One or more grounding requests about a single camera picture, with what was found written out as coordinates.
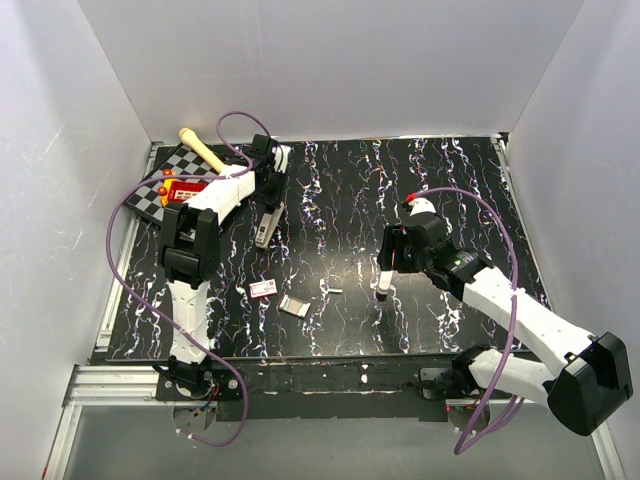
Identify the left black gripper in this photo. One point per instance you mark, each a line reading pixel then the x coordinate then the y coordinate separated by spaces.
pixel 274 200

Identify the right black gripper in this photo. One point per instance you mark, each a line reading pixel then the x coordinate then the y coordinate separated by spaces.
pixel 392 239

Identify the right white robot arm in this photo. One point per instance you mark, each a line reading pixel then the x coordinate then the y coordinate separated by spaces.
pixel 582 378

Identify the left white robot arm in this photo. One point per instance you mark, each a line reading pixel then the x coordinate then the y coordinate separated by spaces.
pixel 190 237

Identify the black white chessboard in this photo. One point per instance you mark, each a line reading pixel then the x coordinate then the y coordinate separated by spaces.
pixel 150 192

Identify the red yellow toy bus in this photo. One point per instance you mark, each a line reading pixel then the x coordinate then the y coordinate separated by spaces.
pixel 174 190

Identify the red white staple box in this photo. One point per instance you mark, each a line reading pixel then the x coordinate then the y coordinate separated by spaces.
pixel 263 288

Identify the open staple box tray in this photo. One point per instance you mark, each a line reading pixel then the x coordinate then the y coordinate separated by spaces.
pixel 294 306

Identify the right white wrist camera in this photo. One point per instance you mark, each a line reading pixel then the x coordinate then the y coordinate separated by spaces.
pixel 414 205

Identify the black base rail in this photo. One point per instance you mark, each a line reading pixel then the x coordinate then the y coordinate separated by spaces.
pixel 345 387

